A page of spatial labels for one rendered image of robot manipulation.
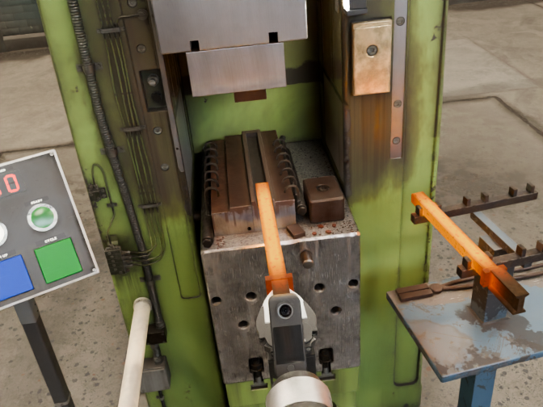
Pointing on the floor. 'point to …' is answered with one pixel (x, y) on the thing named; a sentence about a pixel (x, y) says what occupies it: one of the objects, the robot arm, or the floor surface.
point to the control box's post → (43, 350)
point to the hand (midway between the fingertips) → (280, 290)
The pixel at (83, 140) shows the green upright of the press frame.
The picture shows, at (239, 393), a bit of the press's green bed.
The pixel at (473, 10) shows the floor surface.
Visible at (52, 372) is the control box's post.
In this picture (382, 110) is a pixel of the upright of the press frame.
